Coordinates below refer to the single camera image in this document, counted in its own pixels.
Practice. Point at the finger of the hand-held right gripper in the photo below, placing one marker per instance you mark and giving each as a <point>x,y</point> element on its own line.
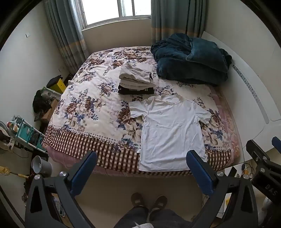
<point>277,143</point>
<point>255,149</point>

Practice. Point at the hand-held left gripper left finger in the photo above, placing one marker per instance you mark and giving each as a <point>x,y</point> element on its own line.
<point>84,169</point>

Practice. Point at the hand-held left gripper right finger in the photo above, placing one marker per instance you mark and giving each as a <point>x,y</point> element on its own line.
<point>200,173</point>

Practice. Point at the white t-shirt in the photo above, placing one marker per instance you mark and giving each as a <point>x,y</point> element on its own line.
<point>171,131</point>

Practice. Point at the dark clothes pile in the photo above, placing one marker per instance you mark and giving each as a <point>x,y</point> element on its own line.
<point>40,103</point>

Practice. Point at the pink checked bed sheet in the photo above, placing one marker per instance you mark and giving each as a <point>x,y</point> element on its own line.
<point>228,122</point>

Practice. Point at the grey plastic bin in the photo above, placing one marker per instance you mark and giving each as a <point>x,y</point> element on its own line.
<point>44,168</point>

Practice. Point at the person's right brown slipper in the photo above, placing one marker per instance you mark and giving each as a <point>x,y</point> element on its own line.
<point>159,202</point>

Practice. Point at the person's brown slipper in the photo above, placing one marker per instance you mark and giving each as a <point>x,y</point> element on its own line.
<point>159,202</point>
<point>137,199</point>

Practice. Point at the person's left brown slipper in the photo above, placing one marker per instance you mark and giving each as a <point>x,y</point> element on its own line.
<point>137,199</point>

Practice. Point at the teal storage cart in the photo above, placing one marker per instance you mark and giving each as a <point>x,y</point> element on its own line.
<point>30,133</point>

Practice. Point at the floral bed blanket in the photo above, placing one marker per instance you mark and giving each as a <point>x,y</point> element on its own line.
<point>92,105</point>

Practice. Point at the cardboard box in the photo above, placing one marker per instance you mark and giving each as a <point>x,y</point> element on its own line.
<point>47,115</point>

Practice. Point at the person's left leg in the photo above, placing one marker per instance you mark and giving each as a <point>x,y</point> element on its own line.
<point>134,217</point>

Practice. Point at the white headboard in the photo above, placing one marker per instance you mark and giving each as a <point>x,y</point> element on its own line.
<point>252,70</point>

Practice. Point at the yellow box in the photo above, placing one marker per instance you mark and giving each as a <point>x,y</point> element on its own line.
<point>59,86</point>

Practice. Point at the black folded garment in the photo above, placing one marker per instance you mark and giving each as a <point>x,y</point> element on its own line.
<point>136,91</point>

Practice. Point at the black bag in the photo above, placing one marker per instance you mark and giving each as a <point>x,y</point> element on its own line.
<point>52,81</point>

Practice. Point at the dark teal plush blanket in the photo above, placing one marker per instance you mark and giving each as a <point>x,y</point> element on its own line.
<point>191,63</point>

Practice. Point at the beige folded pants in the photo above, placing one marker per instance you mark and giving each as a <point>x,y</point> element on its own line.
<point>136,73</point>

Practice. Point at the teal striped curtain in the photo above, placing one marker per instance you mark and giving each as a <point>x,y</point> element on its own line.
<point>63,32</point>
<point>175,19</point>

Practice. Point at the window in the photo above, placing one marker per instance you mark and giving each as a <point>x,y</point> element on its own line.
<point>105,11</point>

